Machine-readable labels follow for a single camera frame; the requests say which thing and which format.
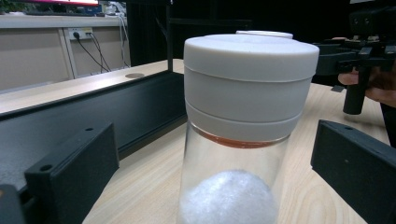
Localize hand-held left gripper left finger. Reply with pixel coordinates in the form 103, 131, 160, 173
23, 120, 120, 224

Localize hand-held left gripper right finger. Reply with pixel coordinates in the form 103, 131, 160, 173
310, 119, 396, 224

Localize glass jar with white powder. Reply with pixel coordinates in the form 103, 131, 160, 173
177, 33, 320, 224

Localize dark curtain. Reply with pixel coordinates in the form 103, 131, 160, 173
125, 0, 396, 85

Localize monitor screen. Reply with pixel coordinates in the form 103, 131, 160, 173
13, 0, 101, 7

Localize black power cables at socket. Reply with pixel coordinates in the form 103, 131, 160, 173
73, 31, 112, 73

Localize white wall socket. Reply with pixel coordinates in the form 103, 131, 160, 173
67, 27, 93, 41

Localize white cables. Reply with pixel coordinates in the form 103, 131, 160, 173
116, 12, 131, 68

